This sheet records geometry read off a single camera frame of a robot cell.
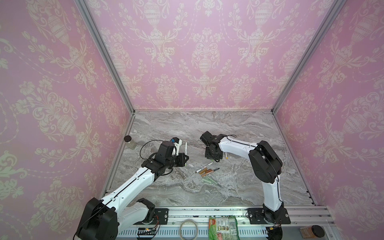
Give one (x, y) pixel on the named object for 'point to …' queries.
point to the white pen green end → (186, 152)
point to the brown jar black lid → (312, 232)
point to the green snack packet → (223, 227)
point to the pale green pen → (214, 180)
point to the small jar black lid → (127, 138)
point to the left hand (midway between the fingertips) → (189, 158)
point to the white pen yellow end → (226, 157)
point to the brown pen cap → (202, 171)
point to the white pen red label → (197, 171)
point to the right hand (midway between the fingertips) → (210, 156)
